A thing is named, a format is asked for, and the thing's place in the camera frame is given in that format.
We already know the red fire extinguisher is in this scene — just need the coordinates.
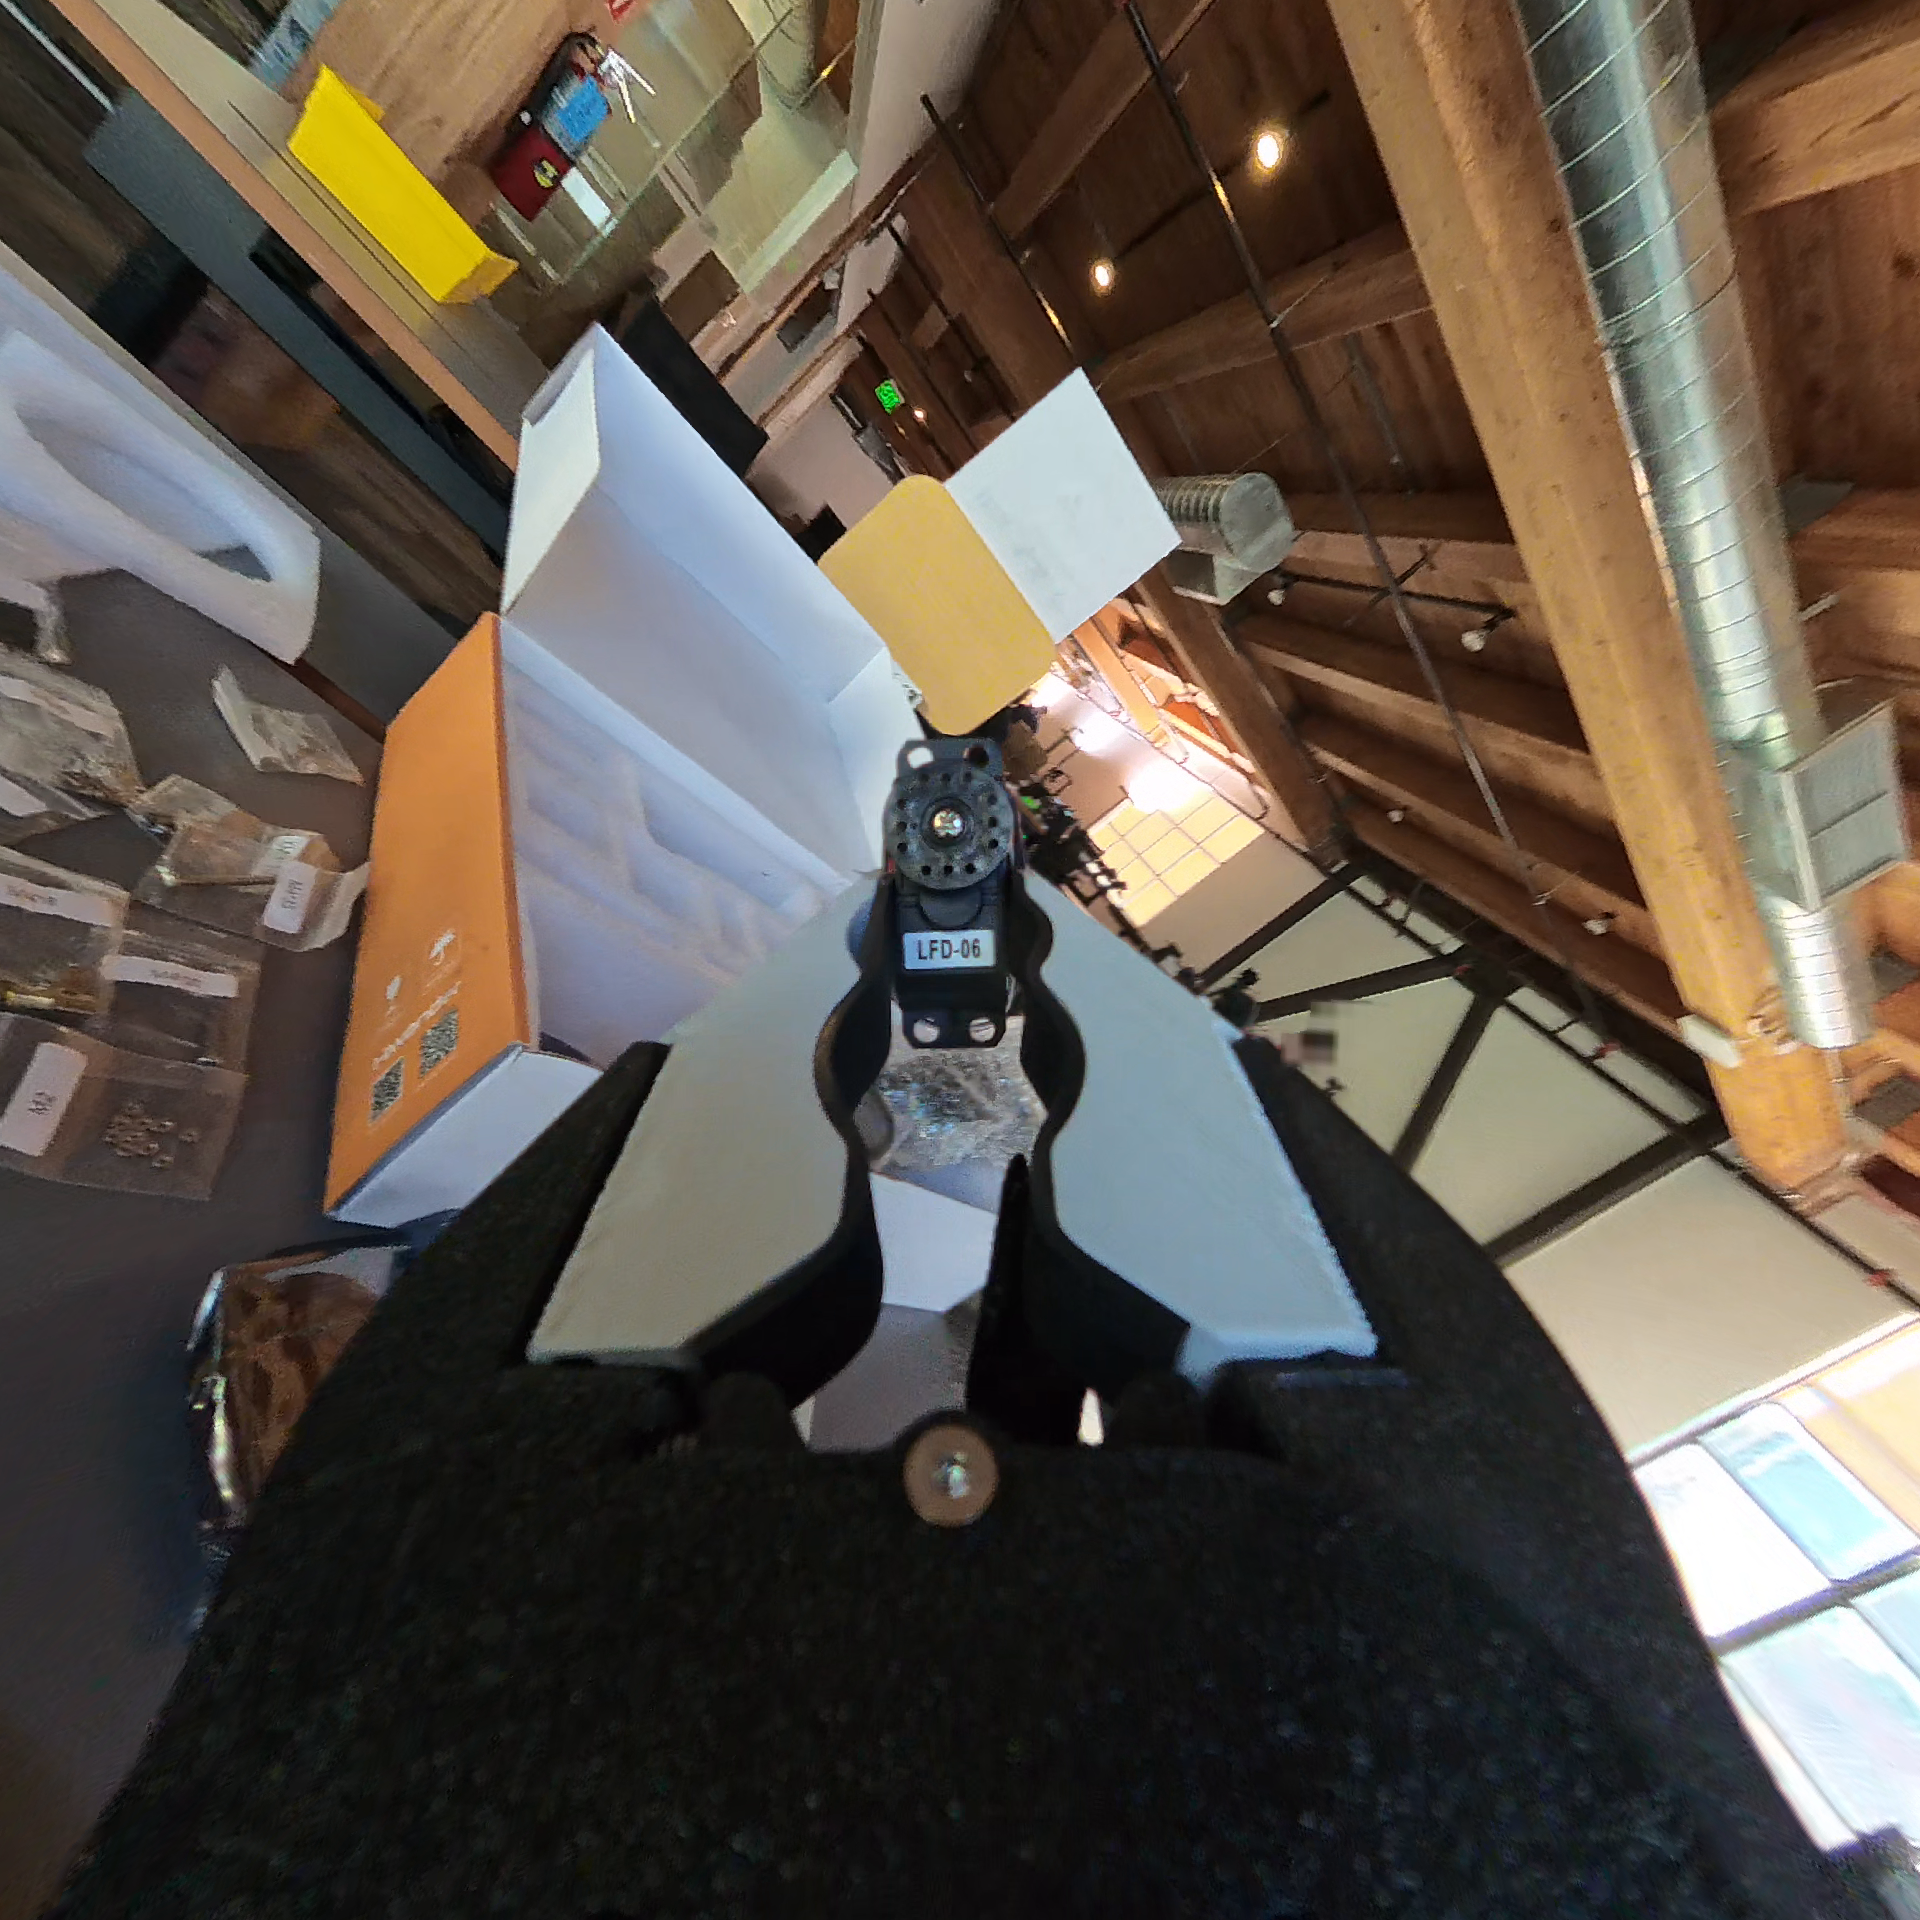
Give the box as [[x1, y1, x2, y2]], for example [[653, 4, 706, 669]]
[[486, 33, 617, 224]]

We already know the small black round-horn servo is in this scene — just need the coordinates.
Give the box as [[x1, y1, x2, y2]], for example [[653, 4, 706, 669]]
[[877, 737, 1040, 1052]]

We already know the white foam insert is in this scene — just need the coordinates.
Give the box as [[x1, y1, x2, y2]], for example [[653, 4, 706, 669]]
[[504, 631, 842, 1052]]

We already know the spread of hardware bags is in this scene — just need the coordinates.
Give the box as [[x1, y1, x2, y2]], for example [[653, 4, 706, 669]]
[[0, 600, 369, 1202]]

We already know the yellow plastic bin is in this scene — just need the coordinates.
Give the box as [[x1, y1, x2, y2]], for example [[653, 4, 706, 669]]
[[285, 64, 518, 303]]

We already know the bubble wrap pouch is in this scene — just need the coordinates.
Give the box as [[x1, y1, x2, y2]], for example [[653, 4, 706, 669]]
[[877, 1049, 1051, 1176]]

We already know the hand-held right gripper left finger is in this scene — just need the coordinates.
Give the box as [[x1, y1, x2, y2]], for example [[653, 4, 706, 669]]
[[529, 879, 902, 1403]]

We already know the orange and white cardboard box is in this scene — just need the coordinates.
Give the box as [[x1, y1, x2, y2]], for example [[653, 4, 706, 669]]
[[323, 322, 1186, 1233]]

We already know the wooden-topped desk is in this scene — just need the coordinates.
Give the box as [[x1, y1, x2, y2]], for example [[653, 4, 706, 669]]
[[52, 0, 548, 467]]

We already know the glass partition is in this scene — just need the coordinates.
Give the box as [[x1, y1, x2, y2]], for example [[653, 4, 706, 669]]
[[600, 0, 859, 290]]

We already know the white foam cutout piece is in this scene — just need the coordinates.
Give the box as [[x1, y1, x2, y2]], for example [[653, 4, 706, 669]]
[[0, 322, 324, 664]]

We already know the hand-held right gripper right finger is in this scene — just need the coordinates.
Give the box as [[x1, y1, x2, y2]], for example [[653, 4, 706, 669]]
[[966, 879, 1378, 1420]]

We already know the black steel truss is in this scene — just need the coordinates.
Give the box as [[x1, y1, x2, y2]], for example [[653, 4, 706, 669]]
[[1184, 856, 1728, 1261]]

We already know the grey desk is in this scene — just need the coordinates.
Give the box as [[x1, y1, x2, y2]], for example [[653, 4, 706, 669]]
[[0, 569, 395, 1920]]

